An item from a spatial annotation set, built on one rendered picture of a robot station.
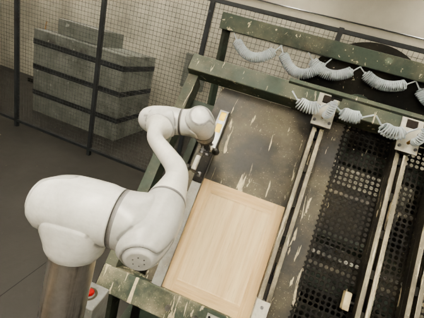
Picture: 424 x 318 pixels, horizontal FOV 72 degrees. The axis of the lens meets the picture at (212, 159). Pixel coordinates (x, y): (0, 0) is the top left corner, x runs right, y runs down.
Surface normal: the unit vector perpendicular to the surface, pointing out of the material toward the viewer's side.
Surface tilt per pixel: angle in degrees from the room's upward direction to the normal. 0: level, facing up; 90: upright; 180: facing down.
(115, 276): 56
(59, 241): 83
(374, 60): 90
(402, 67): 90
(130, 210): 27
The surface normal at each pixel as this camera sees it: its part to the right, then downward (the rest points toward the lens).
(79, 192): 0.12, -0.61
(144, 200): 0.37, -0.77
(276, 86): -0.08, -0.26
